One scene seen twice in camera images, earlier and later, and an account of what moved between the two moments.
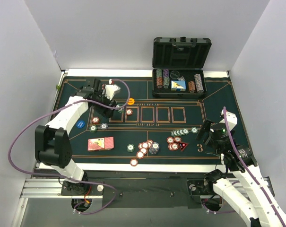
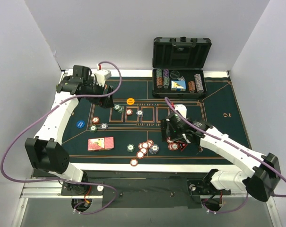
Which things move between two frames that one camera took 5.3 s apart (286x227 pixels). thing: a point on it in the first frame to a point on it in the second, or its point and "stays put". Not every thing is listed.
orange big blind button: [131, 101] stays put
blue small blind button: [80, 124] stays put
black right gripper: [206, 130] to [166, 129]
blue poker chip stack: [155, 149] stays put
